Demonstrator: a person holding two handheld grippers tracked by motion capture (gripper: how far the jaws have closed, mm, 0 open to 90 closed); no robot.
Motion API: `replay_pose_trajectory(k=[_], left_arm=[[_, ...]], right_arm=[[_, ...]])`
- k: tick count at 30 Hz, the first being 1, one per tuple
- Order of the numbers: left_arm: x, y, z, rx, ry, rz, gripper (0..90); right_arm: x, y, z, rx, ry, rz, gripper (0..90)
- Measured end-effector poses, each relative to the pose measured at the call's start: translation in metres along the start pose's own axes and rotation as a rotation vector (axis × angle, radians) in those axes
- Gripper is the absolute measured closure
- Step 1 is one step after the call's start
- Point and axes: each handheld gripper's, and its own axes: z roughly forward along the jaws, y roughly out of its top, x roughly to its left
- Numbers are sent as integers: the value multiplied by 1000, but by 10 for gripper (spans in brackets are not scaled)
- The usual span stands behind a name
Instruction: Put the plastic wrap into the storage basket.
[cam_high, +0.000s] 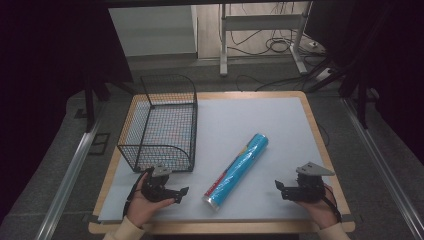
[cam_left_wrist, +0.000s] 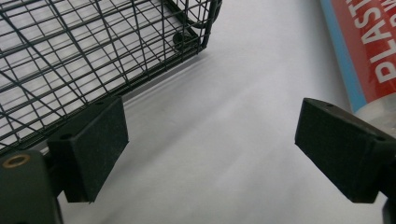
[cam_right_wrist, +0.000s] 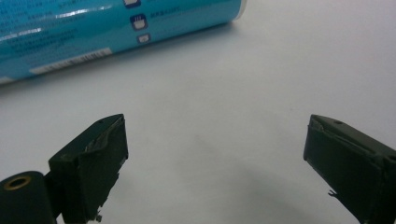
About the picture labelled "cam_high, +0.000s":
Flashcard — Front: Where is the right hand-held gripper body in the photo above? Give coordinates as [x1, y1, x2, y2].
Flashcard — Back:
[281, 161, 336, 204]

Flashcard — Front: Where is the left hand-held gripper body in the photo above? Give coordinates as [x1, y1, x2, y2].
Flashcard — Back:
[140, 164, 177, 203]

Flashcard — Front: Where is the blue foil-wrapped roll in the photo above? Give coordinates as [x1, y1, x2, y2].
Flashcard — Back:
[201, 132, 270, 212]

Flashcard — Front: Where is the black wire mesh basket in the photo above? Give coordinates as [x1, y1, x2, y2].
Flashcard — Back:
[116, 73, 199, 174]

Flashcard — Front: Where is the person's left hand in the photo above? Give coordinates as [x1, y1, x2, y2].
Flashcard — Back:
[126, 172, 176, 230]

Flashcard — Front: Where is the person's right hand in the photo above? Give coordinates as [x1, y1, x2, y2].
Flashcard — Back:
[295, 184, 339, 231]

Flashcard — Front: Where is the grey table mat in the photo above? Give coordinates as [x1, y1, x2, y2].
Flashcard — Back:
[97, 96, 335, 224]

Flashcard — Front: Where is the black stand leg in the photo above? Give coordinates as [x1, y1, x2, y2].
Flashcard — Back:
[339, 64, 372, 130]
[82, 75, 112, 133]

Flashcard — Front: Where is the white power strip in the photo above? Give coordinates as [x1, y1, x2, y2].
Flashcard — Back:
[315, 67, 335, 83]

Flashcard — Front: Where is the dark curtain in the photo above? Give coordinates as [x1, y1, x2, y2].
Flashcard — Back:
[304, 0, 424, 165]
[0, 0, 135, 224]

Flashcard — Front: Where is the white cabinet panel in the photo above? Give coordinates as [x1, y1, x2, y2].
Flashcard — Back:
[107, 4, 198, 58]

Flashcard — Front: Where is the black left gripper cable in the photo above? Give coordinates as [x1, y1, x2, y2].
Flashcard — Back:
[122, 168, 150, 218]

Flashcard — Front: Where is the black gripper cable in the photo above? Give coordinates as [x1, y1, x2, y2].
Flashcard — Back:
[122, 168, 150, 218]
[321, 182, 343, 224]

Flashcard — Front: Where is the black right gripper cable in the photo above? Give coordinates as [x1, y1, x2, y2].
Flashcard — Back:
[321, 182, 343, 224]

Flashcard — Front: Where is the black floor bracket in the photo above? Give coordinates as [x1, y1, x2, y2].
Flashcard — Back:
[87, 132, 112, 156]

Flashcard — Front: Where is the aluminium floor rail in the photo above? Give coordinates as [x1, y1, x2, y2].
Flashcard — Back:
[342, 97, 424, 240]
[34, 112, 103, 240]

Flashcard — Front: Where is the long black floor cable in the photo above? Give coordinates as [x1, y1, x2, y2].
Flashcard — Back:
[235, 74, 309, 93]

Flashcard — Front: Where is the tangle of black floor cables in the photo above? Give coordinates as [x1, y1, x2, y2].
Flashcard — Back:
[229, 29, 303, 57]

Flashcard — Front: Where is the white metal desk frame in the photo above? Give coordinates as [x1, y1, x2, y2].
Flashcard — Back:
[218, 1, 314, 77]

